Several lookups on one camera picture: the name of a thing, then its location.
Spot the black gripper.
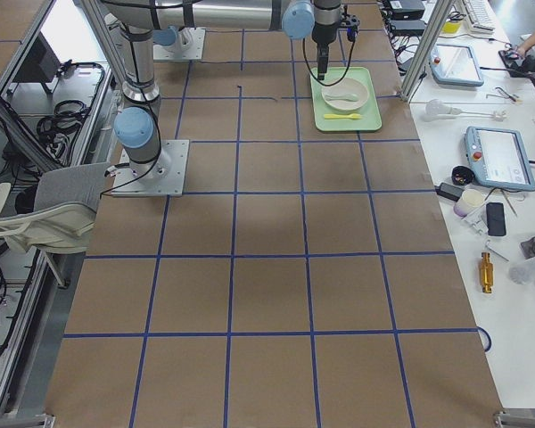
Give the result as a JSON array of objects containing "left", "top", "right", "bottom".
[{"left": 311, "top": 12, "right": 360, "bottom": 80}]

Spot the white round plate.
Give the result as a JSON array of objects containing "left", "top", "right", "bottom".
[{"left": 321, "top": 78, "right": 370, "bottom": 111}]

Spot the yellow plastic fork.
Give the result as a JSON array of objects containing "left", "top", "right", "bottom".
[{"left": 323, "top": 113, "right": 364, "bottom": 120}]

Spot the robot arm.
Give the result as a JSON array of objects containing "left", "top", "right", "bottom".
[
  {"left": 152, "top": 26, "right": 193, "bottom": 52},
  {"left": 103, "top": 1, "right": 360, "bottom": 111}
]

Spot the pale green plastic spoon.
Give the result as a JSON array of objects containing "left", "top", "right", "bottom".
[{"left": 323, "top": 94, "right": 359, "bottom": 103}]

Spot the light green tray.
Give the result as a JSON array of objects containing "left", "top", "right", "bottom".
[{"left": 309, "top": 67, "right": 382, "bottom": 132}]

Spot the yellow container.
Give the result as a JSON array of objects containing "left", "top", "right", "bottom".
[{"left": 441, "top": 17, "right": 463, "bottom": 35}]

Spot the far teach pendant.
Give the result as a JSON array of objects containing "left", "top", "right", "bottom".
[{"left": 430, "top": 44, "right": 484, "bottom": 87}]

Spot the teach pendant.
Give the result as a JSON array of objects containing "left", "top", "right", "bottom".
[
  {"left": 464, "top": 127, "right": 535, "bottom": 191},
  {"left": 430, "top": 44, "right": 484, "bottom": 87}
]

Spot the white light bulb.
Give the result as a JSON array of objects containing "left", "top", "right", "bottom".
[{"left": 424, "top": 99, "right": 464, "bottom": 121}]

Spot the white keyboard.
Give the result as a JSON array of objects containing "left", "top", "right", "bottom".
[{"left": 456, "top": 0, "right": 495, "bottom": 34}]

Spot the black round container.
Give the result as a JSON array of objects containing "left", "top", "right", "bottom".
[{"left": 451, "top": 165, "right": 474, "bottom": 186}]

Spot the black power brick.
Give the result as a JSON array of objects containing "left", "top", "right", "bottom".
[{"left": 435, "top": 182, "right": 464, "bottom": 202}]

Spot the near teach pendant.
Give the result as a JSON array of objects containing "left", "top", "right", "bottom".
[{"left": 464, "top": 127, "right": 535, "bottom": 191}]

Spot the white purple cup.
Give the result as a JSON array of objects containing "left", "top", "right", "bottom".
[{"left": 453, "top": 189, "right": 485, "bottom": 218}]

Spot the black smartphone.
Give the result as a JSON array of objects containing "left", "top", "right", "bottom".
[{"left": 486, "top": 202, "right": 506, "bottom": 237}]

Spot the metal hex key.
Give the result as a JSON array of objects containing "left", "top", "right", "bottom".
[{"left": 485, "top": 240, "right": 511, "bottom": 262}]

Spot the black monitor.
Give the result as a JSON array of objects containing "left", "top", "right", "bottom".
[{"left": 13, "top": 32, "right": 62, "bottom": 95}]

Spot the gold metal fitting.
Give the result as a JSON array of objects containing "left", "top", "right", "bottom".
[{"left": 478, "top": 251, "right": 494, "bottom": 294}]

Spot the grey office chair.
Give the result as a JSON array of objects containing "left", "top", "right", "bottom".
[{"left": 0, "top": 161, "right": 110, "bottom": 288}]

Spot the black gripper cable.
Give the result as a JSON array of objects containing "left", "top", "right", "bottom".
[{"left": 300, "top": 26, "right": 358, "bottom": 88}]

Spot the diagonal aluminium frame post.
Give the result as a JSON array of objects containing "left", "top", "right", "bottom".
[{"left": 400, "top": 0, "right": 454, "bottom": 103}]

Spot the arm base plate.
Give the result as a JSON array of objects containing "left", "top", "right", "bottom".
[
  {"left": 110, "top": 140, "right": 190, "bottom": 197},
  {"left": 153, "top": 28, "right": 206, "bottom": 62}
]

